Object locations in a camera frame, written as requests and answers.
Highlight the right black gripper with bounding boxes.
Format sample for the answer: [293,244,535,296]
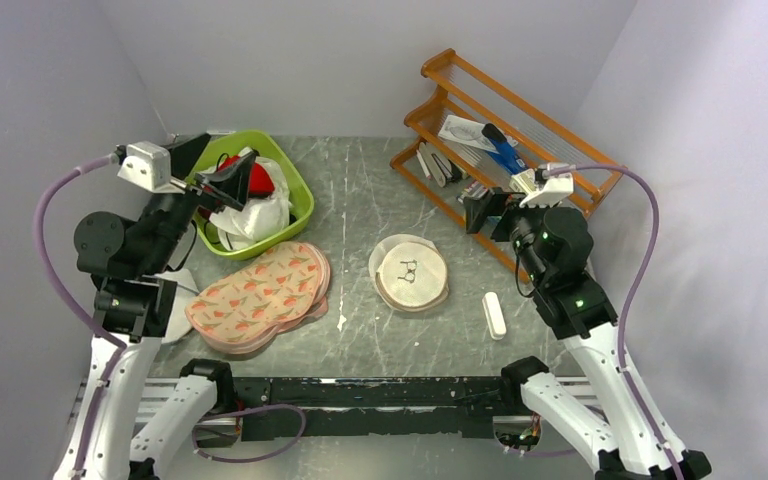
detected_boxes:
[464,185,558,287]

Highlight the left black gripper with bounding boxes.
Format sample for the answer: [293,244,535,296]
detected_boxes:
[141,133,258,272]

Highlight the red garment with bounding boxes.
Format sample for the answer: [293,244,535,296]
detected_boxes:
[217,156,275,199]

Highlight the white satin bra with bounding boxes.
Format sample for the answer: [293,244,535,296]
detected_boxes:
[203,147,292,250]

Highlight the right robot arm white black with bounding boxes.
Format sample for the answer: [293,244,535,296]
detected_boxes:
[463,188,713,479]

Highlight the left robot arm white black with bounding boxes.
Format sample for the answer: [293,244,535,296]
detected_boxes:
[47,133,242,479]

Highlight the green plastic basin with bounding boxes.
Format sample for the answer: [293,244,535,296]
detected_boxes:
[186,130,315,260]

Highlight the colourful marker pack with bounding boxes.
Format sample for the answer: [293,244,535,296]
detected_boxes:
[456,181,488,204]

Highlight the white green box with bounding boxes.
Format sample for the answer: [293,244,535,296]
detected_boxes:
[509,169,539,195]

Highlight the white plastic bar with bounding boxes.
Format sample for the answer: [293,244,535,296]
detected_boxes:
[482,292,507,341]

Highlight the orange wooden rack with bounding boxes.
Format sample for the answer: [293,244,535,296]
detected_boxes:
[390,47,628,286]

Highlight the white black items under rack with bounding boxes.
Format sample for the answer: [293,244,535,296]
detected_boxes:
[416,142,466,188]

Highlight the white packet on rack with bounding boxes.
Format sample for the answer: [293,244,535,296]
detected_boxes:
[438,114,497,153]

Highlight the floral peach placemat stack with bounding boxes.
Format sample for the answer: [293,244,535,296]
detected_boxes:
[184,241,331,355]

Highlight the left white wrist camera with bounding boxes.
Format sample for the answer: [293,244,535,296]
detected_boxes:
[117,141,183,194]

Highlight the blue handled tool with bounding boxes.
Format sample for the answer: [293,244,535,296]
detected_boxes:
[481,123,527,175]

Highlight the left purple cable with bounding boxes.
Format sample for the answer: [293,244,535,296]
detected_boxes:
[32,153,307,480]

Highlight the aluminium rail frame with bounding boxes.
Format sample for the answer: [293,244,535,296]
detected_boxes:
[49,376,673,480]

